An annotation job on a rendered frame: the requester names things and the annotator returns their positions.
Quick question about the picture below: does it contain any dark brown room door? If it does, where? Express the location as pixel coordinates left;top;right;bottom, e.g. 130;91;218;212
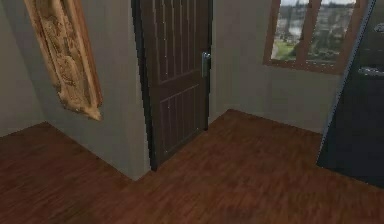
131;0;214;172

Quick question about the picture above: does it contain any brown framed window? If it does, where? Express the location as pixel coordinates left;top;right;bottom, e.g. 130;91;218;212
262;0;370;76

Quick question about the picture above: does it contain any black fridge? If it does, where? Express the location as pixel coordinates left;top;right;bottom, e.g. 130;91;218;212
315;0;384;190

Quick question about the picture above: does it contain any silver door handle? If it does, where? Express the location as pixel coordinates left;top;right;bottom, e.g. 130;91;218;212
201;51;212;79

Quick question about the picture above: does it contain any wooden framed wall picture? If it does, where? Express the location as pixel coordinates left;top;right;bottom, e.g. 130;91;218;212
23;0;104;122

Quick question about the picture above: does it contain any silver fridge handle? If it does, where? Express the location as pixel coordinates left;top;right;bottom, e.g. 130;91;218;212
357;66;384;78

